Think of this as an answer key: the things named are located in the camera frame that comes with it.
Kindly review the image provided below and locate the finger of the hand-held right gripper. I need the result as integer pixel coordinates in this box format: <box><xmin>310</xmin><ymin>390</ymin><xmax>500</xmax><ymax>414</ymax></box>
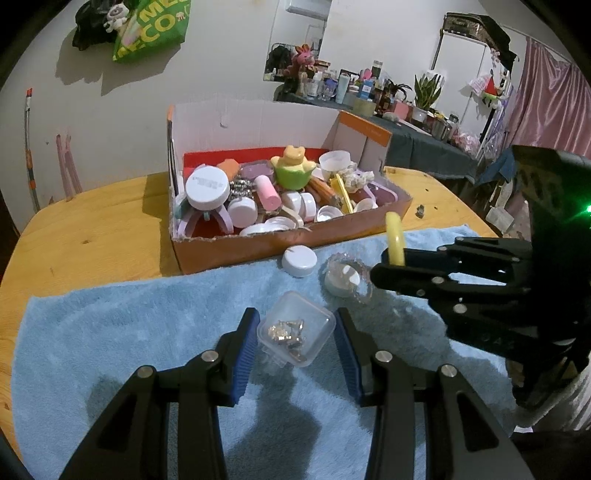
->
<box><xmin>372</xmin><ymin>263</ymin><xmax>573</xmax><ymax>358</ymax></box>
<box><xmin>404</xmin><ymin>237</ymin><xmax>534</xmax><ymax>278</ymax></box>

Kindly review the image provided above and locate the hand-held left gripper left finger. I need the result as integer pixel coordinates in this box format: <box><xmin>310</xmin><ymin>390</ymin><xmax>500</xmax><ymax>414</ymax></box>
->
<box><xmin>58</xmin><ymin>307</ymin><xmax>262</xmax><ymax>480</ymax></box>

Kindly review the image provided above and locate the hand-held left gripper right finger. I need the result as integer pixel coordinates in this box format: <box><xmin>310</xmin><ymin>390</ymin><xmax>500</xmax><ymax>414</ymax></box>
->
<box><xmin>335</xmin><ymin>308</ymin><xmax>522</xmax><ymax>480</ymax></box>

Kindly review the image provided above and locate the clear plastic clip box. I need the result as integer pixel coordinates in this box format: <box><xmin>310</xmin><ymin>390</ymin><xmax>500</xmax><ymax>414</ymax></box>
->
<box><xmin>256</xmin><ymin>291</ymin><xmax>336</xmax><ymax>367</ymax></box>

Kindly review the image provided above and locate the yellow ring toy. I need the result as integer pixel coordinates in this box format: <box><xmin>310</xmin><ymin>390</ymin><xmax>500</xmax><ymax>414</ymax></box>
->
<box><xmin>385</xmin><ymin>211</ymin><xmax>407</xmax><ymax>267</ymax></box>

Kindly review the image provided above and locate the orange cardboard box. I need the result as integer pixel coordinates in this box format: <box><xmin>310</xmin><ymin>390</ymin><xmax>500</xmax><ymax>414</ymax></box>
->
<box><xmin>166</xmin><ymin>99</ymin><xmax>413</xmax><ymax>275</ymax></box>

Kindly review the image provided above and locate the beige knitted rope piece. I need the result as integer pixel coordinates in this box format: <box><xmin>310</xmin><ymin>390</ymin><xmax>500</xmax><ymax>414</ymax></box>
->
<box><xmin>344</xmin><ymin>168</ymin><xmax>377</xmax><ymax>192</ymax></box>

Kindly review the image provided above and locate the large white jar lid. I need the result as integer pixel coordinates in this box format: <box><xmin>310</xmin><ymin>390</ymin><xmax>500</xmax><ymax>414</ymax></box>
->
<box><xmin>185</xmin><ymin>166</ymin><xmax>230</xmax><ymax>208</ymax></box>

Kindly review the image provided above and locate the clear plastic cup lid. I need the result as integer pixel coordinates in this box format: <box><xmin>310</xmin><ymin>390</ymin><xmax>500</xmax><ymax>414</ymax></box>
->
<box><xmin>318</xmin><ymin>151</ymin><xmax>352</xmax><ymax>182</ymax></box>

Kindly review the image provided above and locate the yellow green frog toy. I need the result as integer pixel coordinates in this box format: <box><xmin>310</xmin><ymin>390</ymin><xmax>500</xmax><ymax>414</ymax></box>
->
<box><xmin>270</xmin><ymin>145</ymin><xmax>317</xmax><ymax>190</ymax></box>

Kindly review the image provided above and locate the white round jar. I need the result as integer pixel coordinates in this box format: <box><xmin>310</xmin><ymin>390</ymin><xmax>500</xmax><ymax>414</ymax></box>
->
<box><xmin>323</xmin><ymin>263</ymin><xmax>365</xmax><ymax>297</ymax></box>

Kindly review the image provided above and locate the blue draped cloth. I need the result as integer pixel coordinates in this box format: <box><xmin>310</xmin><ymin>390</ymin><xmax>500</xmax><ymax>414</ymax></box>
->
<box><xmin>478</xmin><ymin>148</ymin><xmax>518</xmax><ymax>185</ymax></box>

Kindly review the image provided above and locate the small white bottle cap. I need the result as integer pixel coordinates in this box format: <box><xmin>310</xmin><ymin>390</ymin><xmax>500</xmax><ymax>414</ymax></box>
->
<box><xmin>283</xmin><ymin>246</ymin><xmax>317</xmax><ymax>278</ymax></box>

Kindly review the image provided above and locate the dark cloth side table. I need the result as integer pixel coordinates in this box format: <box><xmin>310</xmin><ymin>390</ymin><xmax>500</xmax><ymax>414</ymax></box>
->
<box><xmin>277</xmin><ymin>92</ymin><xmax>481</xmax><ymax>183</ymax></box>

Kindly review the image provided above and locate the pink curtain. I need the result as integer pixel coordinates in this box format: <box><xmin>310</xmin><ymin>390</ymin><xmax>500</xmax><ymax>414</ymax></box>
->
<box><xmin>505</xmin><ymin>37</ymin><xmax>591</xmax><ymax>151</ymax></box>

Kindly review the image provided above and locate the blue fluffy towel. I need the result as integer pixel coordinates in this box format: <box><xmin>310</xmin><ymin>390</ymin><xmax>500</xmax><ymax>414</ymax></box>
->
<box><xmin>11</xmin><ymin>224</ymin><xmax>513</xmax><ymax>480</ymax></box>

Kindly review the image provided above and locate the pile of jars and trinkets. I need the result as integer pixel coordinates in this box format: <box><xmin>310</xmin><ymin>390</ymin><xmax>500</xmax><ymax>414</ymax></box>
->
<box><xmin>173</xmin><ymin>145</ymin><xmax>402</xmax><ymax>238</ymax></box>

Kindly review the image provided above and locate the red green hanging toy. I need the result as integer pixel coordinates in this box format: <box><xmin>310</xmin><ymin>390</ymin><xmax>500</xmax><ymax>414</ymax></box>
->
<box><xmin>480</xmin><ymin>76</ymin><xmax>506</xmax><ymax>100</ymax></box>

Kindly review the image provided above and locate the pink cylinder bottle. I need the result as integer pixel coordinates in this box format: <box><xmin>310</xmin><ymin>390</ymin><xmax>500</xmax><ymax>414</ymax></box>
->
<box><xmin>255</xmin><ymin>175</ymin><xmax>281</xmax><ymax>209</ymax></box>

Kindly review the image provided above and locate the potted green plant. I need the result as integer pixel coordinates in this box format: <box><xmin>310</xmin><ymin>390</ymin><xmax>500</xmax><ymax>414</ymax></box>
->
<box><xmin>413</xmin><ymin>71</ymin><xmax>446</xmax><ymax>123</ymax></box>

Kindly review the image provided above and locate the row of cosmetic bottles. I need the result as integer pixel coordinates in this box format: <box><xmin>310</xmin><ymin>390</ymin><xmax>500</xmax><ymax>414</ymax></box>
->
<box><xmin>295</xmin><ymin>59</ymin><xmax>416</xmax><ymax>116</ymax></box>

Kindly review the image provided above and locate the dark patterned storage bag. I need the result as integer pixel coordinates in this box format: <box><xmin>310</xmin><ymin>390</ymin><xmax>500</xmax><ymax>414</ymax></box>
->
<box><xmin>443</xmin><ymin>13</ymin><xmax>518</xmax><ymax>61</ymax></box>

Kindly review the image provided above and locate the pink plush bunny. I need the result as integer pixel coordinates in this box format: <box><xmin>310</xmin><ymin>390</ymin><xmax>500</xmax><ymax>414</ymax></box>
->
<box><xmin>288</xmin><ymin>44</ymin><xmax>315</xmax><ymax>77</ymax></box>

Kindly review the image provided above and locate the red-tipped pole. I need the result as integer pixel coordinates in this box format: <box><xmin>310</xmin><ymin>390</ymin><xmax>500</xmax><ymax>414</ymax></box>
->
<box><xmin>23</xmin><ymin>87</ymin><xmax>41</xmax><ymax>213</ymax></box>

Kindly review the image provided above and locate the green shopping bag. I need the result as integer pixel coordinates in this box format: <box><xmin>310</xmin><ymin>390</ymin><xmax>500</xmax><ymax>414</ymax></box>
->
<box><xmin>112</xmin><ymin>0</ymin><xmax>191</xmax><ymax>64</ymax></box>

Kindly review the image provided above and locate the white plush toy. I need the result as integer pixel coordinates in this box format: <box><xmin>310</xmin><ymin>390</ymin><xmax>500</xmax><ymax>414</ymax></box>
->
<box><xmin>104</xmin><ymin>4</ymin><xmax>127</xmax><ymax>32</ymax></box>

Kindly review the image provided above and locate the black hanging bag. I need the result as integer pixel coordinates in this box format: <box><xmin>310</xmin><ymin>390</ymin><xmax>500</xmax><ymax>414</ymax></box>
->
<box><xmin>71</xmin><ymin>0</ymin><xmax>121</xmax><ymax>51</ymax></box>

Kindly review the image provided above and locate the clear pink bead bracelet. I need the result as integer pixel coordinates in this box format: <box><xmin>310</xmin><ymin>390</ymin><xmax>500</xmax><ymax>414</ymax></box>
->
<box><xmin>327</xmin><ymin>253</ymin><xmax>374</xmax><ymax>305</ymax></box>

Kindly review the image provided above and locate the pink wall decoration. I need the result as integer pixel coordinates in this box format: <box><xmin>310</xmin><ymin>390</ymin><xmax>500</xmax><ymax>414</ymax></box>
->
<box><xmin>55</xmin><ymin>134</ymin><xmax>84</xmax><ymax>200</ymax></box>

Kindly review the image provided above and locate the wall mirror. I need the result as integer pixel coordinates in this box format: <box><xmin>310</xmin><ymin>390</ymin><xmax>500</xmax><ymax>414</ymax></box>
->
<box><xmin>263</xmin><ymin>0</ymin><xmax>333</xmax><ymax>84</ymax></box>

